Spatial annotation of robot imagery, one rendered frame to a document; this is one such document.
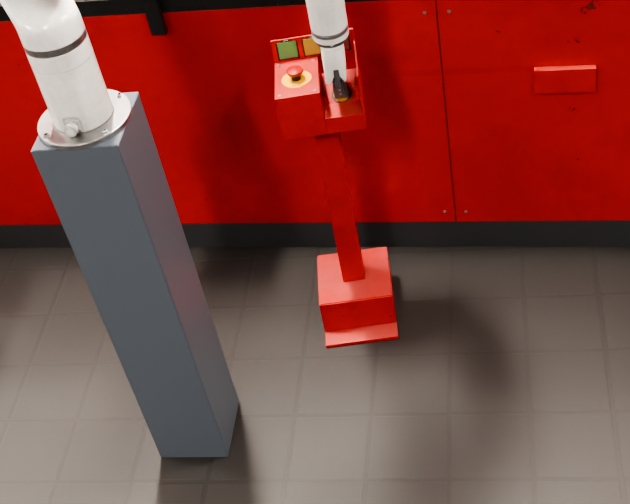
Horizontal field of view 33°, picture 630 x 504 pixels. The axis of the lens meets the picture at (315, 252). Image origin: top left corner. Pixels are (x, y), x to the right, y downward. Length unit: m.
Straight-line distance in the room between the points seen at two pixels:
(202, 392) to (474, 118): 1.01
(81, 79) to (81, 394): 1.21
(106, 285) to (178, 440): 0.55
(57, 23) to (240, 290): 1.36
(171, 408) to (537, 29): 1.28
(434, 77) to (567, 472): 1.03
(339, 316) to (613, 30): 1.02
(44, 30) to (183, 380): 0.94
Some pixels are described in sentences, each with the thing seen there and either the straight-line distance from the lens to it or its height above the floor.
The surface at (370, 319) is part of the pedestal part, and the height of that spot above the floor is 0.04.
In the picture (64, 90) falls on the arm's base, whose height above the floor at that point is 1.11.
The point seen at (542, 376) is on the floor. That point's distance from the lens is 2.82.
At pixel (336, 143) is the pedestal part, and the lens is 2.63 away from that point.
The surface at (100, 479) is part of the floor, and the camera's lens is 2.84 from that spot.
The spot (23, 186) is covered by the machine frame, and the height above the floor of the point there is 0.26.
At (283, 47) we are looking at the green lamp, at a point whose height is 0.82.
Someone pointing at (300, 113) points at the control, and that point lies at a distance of 2.51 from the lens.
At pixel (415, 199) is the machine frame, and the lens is 3.06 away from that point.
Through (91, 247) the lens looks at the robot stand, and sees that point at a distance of 2.29.
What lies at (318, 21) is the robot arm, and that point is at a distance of 2.39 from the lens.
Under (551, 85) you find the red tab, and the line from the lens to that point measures 2.78.
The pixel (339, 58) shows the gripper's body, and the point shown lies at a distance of 2.44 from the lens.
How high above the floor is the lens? 2.16
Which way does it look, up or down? 42 degrees down
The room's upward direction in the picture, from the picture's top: 12 degrees counter-clockwise
